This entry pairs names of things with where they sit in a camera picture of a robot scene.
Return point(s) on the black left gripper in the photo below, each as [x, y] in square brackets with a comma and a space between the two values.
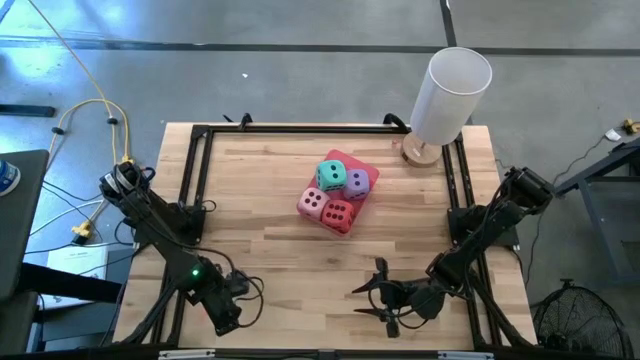
[225, 305]

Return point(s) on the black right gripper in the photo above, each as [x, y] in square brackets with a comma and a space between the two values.
[412, 297]

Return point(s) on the large red foam die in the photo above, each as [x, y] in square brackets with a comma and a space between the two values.
[337, 216]

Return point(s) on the large pink foam die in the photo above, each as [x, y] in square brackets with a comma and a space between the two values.
[312, 202]

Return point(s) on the large purple foam die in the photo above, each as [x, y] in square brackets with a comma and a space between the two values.
[357, 184]

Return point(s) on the large teal foam die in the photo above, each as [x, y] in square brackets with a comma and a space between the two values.
[330, 175]

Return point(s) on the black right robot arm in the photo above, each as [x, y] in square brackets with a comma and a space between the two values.
[480, 235]

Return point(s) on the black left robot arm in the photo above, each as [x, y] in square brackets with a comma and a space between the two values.
[160, 235]

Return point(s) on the pink translucent plastic bin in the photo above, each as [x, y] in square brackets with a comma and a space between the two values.
[372, 172]

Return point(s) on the black table clamp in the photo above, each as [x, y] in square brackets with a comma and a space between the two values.
[395, 120]
[245, 120]

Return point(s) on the black floor fan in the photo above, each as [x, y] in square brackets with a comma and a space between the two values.
[575, 320]

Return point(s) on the black side desk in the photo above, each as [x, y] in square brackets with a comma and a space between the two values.
[20, 225]

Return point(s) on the white shade table lamp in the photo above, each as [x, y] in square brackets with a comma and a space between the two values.
[450, 90]

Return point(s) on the blue and white can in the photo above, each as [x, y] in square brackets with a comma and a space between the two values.
[7, 176]

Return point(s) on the dark grey metal stand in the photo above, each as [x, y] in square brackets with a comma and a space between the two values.
[620, 225]

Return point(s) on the black flat bar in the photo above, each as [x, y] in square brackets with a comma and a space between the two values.
[25, 110]

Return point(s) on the small white tag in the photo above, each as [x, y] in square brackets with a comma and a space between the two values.
[612, 134]

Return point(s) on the small yellow tool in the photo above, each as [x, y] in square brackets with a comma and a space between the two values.
[631, 126]

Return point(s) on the silver metal bracket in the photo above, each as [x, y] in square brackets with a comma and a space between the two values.
[466, 355]
[187, 354]

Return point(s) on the black aluminium table frame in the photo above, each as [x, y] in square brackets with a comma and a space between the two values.
[300, 129]

